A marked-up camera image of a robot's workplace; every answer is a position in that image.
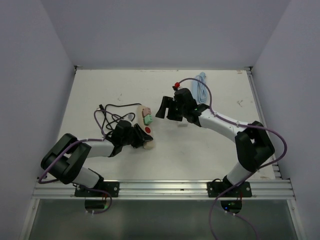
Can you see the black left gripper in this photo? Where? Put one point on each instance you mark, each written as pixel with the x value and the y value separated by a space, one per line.
pixel 141 137

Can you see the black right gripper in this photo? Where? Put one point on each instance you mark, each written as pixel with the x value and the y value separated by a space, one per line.
pixel 167 102

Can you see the beige power strip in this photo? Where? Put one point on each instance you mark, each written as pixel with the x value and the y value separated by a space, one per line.
pixel 146 128

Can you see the green plug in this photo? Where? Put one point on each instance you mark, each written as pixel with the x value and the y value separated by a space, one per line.
pixel 147 120

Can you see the pink charger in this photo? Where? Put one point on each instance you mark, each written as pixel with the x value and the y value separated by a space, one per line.
pixel 146 111

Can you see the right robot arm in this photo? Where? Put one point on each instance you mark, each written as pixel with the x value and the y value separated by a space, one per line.
pixel 252 143

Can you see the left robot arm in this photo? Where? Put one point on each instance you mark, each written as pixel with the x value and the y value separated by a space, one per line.
pixel 66 158

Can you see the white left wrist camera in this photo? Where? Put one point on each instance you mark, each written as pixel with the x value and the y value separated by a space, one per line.
pixel 130 117

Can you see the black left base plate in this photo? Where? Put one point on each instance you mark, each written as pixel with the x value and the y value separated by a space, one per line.
pixel 111 187

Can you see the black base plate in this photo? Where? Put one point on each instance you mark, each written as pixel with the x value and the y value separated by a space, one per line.
pixel 111 187
pixel 218 186

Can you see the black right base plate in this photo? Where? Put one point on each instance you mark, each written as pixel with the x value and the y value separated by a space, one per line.
pixel 218 186

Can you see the aluminium right side rail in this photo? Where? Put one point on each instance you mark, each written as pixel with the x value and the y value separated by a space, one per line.
pixel 275 166

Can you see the aluminium rail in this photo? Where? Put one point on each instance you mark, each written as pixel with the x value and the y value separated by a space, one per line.
pixel 274 189
pixel 275 166

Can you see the aluminium front rail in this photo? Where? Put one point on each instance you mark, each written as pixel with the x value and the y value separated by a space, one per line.
pixel 274 189

